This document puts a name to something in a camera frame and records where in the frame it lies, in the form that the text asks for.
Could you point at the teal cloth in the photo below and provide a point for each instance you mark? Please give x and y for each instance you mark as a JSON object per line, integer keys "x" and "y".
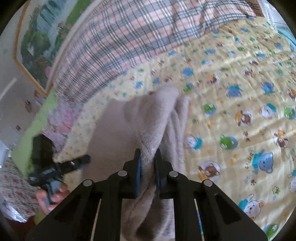
{"x": 286, "y": 37}

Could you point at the yellow cartoon printed blanket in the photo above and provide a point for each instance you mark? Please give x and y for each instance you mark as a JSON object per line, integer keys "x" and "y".
{"x": 231, "y": 104}

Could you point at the person's left hand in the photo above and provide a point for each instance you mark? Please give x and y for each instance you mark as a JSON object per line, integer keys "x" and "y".
{"x": 59, "y": 195}

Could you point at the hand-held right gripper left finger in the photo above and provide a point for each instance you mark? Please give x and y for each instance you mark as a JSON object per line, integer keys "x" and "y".
{"x": 138, "y": 177}

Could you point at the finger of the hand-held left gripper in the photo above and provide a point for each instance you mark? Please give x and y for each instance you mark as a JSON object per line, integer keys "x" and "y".
{"x": 75, "y": 162}

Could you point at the pastel floral cloth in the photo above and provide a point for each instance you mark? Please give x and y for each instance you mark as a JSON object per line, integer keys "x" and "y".
{"x": 63, "y": 118}

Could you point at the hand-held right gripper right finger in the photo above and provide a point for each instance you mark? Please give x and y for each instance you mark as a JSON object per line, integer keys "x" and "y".
{"x": 158, "y": 177}

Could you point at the framed landscape picture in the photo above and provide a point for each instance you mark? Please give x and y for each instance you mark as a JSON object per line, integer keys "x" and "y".
{"x": 44, "y": 34}

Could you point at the green cloth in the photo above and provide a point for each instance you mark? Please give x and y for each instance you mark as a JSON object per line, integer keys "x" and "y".
{"x": 34, "y": 129}

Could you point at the beige knitted sweater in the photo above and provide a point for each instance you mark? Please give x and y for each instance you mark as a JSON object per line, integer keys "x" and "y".
{"x": 148, "y": 120}

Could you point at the plaid quilt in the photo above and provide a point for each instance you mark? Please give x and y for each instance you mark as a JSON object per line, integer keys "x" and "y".
{"x": 129, "y": 39}

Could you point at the white red floral cloth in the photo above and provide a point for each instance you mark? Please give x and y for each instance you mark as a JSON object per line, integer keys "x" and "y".
{"x": 16, "y": 190}

